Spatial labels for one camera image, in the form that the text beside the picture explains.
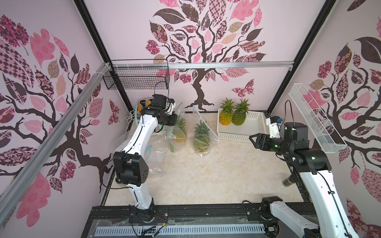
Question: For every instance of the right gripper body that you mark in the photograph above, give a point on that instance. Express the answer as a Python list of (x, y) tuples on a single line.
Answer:
[(262, 141)]

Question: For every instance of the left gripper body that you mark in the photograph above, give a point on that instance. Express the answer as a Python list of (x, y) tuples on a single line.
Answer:
[(168, 120)]

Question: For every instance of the green-zip bag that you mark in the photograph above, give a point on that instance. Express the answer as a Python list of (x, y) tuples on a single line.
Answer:
[(173, 145)]

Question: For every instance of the zip-top bag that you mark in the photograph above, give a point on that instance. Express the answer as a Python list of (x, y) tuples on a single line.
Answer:
[(154, 153)]

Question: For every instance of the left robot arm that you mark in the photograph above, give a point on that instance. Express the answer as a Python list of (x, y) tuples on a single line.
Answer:
[(130, 167)]

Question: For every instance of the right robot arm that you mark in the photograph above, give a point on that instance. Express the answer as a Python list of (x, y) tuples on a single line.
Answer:
[(313, 169)]

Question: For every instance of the back right zip bag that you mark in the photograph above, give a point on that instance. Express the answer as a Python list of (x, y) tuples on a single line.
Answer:
[(197, 117)]

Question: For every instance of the white plastic basket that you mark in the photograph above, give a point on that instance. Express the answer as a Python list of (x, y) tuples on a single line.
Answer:
[(255, 123)]

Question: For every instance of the mint green toaster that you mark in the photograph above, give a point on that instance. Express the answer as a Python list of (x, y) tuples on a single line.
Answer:
[(139, 106)]

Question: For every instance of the brown spice jar right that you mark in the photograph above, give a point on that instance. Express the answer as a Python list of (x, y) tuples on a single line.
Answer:
[(292, 179)]

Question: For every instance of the white vent strip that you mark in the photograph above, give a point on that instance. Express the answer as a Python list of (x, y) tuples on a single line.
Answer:
[(178, 230)]

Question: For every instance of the black wire wall basket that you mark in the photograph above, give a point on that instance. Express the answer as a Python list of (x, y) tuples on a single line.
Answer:
[(138, 74)]

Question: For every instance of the white wire wall shelf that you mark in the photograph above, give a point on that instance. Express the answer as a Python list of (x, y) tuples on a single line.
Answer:
[(323, 129)]

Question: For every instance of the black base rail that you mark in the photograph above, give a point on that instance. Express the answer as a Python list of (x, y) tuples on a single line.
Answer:
[(204, 214)]

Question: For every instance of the aluminium rail back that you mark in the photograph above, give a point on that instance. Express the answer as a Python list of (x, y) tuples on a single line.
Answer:
[(197, 65)]

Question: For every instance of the aluminium rail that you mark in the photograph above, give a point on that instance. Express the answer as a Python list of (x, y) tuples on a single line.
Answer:
[(29, 172), (197, 65)]

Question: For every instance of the aluminium rail left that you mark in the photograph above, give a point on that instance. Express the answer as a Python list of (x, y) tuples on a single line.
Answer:
[(29, 172)]

